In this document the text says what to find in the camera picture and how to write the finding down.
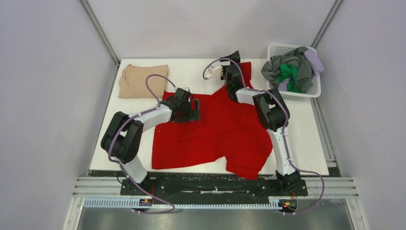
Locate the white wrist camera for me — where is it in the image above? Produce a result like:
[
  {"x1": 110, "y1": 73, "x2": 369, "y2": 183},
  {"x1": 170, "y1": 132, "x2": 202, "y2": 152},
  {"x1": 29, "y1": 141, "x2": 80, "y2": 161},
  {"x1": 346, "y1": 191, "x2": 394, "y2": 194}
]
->
[
  {"x1": 174, "y1": 87, "x2": 191, "y2": 92},
  {"x1": 205, "y1": 65, "x2": 227, "y2": 81}
]

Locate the grey t shirt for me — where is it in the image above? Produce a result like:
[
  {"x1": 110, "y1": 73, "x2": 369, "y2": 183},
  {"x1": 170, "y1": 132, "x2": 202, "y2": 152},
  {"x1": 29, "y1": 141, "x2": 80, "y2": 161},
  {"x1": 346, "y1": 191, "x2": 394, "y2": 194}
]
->
[{"x1": 261, "y1": 46, "x2": 314, "y2": 93}]

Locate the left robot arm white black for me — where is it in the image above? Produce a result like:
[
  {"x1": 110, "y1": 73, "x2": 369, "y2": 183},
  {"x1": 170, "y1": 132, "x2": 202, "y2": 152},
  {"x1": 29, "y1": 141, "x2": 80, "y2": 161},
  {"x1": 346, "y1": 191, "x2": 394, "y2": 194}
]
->
[{"x1": 101, "y1": 88, "x2": 201, "y2": 195}]

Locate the grey aluminium frame post left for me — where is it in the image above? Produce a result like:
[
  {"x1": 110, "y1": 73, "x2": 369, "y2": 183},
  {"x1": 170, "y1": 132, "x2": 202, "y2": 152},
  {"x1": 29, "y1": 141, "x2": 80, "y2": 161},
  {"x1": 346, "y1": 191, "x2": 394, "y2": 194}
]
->
[{"x1": 79, "y1": 0, "x2": 120, "y2": 67}]

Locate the grey aluminium frame post right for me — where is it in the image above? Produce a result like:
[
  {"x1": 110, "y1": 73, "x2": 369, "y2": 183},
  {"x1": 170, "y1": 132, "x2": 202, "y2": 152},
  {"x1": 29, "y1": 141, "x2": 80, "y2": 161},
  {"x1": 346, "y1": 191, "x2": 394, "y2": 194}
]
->
[{"x1": 311, "y1": 0, "x2": 344, "y2": 48}]

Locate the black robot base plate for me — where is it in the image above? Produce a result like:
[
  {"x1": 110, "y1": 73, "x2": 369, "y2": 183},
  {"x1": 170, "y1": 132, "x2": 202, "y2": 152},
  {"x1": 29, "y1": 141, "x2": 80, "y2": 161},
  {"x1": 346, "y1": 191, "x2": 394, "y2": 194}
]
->
[{"x1": 140, "y1": 172, "x2": 308, "y2": 205}]

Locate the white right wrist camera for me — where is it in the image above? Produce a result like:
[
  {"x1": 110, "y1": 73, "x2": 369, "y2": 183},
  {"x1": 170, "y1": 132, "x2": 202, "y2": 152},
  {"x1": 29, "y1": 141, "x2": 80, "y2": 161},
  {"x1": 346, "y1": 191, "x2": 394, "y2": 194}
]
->
[{"x1": 205, "y1": 65, "x2": 227, "y2": 81}]

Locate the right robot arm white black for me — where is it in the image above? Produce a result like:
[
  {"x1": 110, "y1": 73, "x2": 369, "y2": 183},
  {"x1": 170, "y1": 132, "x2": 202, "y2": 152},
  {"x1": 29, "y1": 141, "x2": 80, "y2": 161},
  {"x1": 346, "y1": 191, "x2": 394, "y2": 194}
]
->
[{"x1": 218, "y1": 51, "x2": 303, "y2": 196}]

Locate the lilac t shirt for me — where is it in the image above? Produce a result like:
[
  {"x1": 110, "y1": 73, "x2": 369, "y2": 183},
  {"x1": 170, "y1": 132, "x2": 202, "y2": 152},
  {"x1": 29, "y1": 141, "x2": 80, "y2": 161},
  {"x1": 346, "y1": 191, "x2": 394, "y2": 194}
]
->
[{"x1": 281, "y1": 46, "x2": 324, "y2": 93}]

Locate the white slotted cable duct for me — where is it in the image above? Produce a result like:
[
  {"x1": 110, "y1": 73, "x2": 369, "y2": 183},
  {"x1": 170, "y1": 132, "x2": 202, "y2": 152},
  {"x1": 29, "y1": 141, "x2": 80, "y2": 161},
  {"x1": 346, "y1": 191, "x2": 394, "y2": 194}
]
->
[{"x1": 83, "y1": 197, "x2": 293, "y2": 211}]

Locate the red t shirt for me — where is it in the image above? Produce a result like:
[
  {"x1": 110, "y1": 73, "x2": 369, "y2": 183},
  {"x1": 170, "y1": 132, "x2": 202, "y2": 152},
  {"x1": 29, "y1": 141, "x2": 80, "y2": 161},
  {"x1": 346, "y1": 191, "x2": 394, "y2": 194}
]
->
[{"x1": 151, "y1": 62, "x2": 273, "y2": 181}]

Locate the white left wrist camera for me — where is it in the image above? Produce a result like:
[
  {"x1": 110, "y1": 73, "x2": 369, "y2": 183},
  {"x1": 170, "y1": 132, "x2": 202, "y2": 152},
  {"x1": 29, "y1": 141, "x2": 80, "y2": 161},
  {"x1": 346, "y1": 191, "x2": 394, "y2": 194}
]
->
[{"x1": 174, "y1": 87, "x2": 191, "y2": 92}]

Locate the white plastic laundry basket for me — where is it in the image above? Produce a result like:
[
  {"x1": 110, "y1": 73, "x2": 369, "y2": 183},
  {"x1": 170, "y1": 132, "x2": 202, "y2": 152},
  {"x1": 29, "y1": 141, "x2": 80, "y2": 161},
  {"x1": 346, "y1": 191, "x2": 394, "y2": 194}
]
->
[{"x1": 261, "y1": 43, "x2": 324, "y2": 100}]

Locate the green t shirt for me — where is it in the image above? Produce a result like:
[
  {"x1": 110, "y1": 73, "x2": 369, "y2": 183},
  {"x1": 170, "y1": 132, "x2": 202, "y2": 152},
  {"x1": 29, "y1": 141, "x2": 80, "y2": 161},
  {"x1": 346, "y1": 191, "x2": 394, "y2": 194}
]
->
[{"x1": 278, "y1": 64, "x2": 301, "y2": 93}]

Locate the folded beige t shirt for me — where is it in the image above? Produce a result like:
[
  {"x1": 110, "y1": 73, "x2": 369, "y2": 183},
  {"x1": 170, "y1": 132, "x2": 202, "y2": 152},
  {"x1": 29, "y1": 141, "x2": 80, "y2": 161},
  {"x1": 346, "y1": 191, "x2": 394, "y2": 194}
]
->
[{"x1": 118, "y1": 64, "x2": 169, "y2": 99}]

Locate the grey aluminium frame post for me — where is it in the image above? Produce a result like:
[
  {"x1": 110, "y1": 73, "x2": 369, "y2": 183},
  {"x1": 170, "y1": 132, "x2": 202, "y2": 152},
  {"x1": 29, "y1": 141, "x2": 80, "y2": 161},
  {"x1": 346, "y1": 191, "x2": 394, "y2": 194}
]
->
[
  {"x1": 79, "y1": 0, "x2": 120, "y2": 67},
  {"x1": 311, "y1": 0, "x2": 344, "y2": 48}
]

